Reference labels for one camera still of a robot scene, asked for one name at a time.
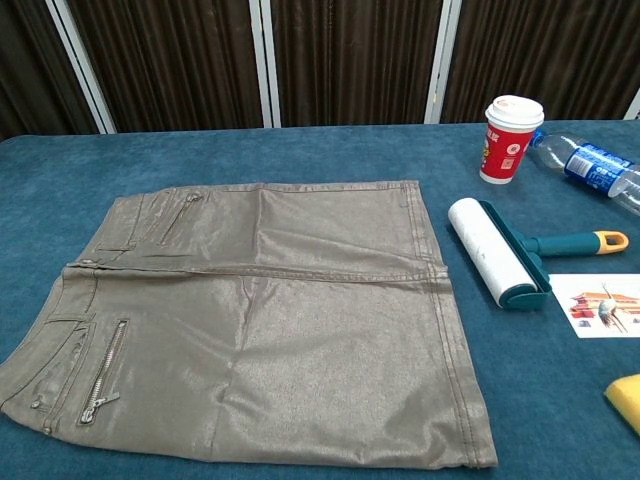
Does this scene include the red paper cup white lid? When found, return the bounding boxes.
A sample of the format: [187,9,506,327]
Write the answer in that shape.
[478,94,546,186]

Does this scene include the yellow sponge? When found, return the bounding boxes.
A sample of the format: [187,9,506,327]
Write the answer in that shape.
[603,373,640,436]

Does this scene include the teal lint roller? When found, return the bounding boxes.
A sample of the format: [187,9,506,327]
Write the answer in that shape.
[447,197,630,312]

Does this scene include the dark curtain folding screen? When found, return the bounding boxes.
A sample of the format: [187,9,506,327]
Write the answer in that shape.
[0,0,640,144]

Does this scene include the blue carpeted table surface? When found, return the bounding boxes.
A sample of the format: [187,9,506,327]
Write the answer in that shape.
[0,118,640,480]

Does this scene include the shiny taupe zipper skirt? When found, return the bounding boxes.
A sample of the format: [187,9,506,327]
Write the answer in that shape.
[0,179,501,471]

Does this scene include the clear bottle blue label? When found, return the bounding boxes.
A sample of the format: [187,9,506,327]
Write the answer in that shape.
[528,129,640,217]

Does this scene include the white picture postcard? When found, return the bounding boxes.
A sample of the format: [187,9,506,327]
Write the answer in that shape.
[548,273,640,340]

